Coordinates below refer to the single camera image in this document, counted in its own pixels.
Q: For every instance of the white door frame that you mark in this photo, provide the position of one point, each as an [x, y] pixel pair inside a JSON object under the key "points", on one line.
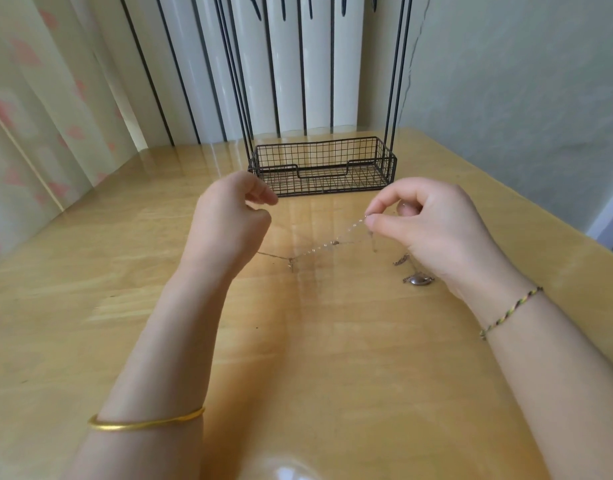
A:
{"points": [[607, 217]]}

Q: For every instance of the white black-striped curtain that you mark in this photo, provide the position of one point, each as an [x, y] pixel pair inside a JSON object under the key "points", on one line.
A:
{"points": [[207, 70]]}

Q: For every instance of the person's left hand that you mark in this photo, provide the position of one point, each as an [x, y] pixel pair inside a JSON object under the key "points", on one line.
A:
{"points": [[227, 230]]}

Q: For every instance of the gold bangle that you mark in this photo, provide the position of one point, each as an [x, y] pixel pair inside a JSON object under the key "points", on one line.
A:
{"points": [[147, 423]]}

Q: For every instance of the person's left forearm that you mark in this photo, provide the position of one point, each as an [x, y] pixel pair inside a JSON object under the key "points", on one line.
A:
{"points": [[147, 380]]}

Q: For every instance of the person's right forearm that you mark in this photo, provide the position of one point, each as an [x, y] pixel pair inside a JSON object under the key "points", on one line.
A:
{"points": [[566, 390]]}

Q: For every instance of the pink floral curtain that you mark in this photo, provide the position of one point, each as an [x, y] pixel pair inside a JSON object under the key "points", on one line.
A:
{"points": [[37, 120]]}

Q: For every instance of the person's right hand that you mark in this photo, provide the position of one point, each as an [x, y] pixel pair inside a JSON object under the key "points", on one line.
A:
{"points": [[436, 235]]}

